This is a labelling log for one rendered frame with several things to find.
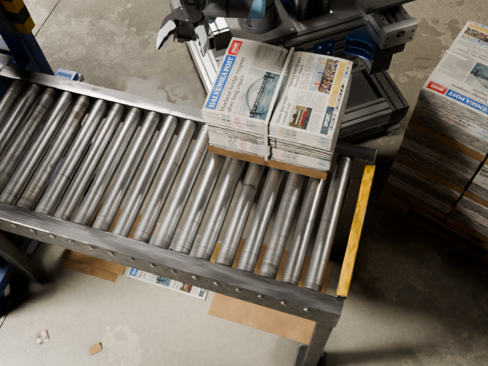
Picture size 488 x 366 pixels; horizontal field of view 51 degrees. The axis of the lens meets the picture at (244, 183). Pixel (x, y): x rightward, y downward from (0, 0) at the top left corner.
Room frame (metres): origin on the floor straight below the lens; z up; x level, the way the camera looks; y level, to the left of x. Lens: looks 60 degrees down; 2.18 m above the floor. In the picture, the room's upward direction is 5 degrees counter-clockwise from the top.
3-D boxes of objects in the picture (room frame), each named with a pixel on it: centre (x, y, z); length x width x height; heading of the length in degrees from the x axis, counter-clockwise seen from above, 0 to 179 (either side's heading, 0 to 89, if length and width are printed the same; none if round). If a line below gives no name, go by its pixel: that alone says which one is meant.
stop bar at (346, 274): (0.60, -0.31, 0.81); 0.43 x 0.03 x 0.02; 159
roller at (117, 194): (0.88, 0.36, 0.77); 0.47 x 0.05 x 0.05; 159
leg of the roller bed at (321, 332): (0.39, -0.21, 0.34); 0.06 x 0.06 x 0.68; 69
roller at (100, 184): (0.90, 0.42, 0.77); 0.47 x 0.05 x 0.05; 159
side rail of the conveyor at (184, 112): (1.08, 0.21, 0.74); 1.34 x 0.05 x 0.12; 69
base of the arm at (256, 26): (1.46, -0.10, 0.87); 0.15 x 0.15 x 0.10
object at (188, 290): (0.87, 0.33, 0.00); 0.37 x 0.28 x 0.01; 69
